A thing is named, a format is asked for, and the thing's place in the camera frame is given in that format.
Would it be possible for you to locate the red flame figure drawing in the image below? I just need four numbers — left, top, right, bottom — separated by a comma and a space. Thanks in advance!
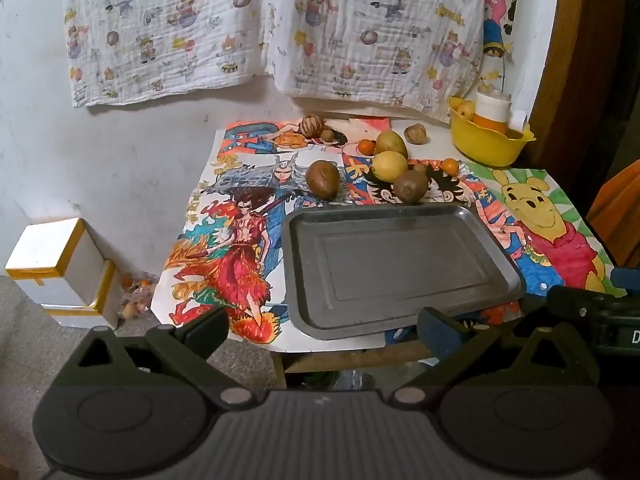
150, 192, 301, 350

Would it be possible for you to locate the yellowish potato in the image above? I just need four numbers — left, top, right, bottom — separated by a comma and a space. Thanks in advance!
374, 130, 409, 158

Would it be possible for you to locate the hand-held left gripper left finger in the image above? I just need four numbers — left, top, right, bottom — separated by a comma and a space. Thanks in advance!
52, 305, 258, 408

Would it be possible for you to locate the brownish potato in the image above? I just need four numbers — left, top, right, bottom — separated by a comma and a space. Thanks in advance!
306, 160, 342, 196

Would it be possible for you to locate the yellow bear drawing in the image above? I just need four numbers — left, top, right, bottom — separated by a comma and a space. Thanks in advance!
470, 166, 628, 298

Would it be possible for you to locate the yellow lemon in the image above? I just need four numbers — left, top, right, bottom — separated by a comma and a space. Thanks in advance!
371, 151, 410, 183

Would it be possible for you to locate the clear plastic bag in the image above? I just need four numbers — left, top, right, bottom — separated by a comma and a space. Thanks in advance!
120, 272, 158, 321

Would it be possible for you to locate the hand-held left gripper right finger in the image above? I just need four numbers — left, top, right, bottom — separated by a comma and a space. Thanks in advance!
386, 306, 601, 408

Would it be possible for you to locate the white and orange cup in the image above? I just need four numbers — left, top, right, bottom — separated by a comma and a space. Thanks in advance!
472, 87, 513, 133

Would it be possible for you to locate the striped round walnut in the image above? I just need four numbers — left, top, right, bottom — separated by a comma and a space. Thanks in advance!
299, 115, 326, 138

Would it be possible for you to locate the cartoon girls drawing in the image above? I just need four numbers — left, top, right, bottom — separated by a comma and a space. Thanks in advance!
222, 117, 391, 157

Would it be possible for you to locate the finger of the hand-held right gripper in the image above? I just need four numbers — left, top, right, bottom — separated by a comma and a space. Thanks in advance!
520, 285, 616, 332

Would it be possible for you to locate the grey horned figure drawing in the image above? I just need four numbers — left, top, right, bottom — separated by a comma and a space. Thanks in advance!
200, 152, 312, 198

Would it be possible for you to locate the printed blanket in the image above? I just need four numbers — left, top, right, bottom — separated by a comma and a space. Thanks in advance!
62, 0, 488, 123

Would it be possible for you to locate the wall poster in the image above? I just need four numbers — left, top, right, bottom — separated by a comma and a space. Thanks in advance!
482, 0, 518, 88

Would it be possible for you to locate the metal tray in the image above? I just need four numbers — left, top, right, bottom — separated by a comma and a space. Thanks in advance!
281, 203, 526, 343

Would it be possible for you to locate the yellow plastic bowl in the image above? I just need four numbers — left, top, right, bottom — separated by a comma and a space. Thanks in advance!
448, 96, 537, 168

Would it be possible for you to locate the large kiwi with sticker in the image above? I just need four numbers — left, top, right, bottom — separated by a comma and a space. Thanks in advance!
394, 170, 429, 204

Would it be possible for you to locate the white box yellow tape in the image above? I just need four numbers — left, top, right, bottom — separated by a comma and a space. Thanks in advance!
5, 217, 108, 307
42, 260, 122, 330

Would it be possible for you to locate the orange panel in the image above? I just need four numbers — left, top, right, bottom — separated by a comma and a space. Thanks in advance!
585, 160, 640, 267

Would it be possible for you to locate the brown wooden door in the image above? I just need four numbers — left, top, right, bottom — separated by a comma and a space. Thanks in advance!
520, 0, 640, 173

